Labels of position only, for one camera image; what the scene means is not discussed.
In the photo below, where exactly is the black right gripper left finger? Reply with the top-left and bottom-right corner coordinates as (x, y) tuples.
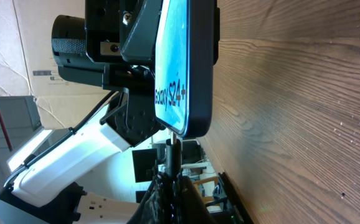
(127, 174), (171, 224)

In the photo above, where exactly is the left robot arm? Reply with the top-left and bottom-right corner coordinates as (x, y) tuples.
(0, 1), (164, 223)

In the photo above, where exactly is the Samsung Galaxy smartphone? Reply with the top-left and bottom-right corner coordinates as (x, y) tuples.
(154, 0), (220, 138)

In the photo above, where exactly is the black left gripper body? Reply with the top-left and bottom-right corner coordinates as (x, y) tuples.
(51, 0), (163, 92)

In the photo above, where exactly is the cardboard box panel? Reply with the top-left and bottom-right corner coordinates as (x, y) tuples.
(0, 0), (108, 129)

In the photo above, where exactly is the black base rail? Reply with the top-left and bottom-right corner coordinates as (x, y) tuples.
(218, 172), (253, 224)

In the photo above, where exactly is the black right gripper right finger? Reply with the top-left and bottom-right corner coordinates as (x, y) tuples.
(175, 175), (217, 224)

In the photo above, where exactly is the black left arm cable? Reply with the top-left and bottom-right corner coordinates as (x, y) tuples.
(21, 90), (117, 170)

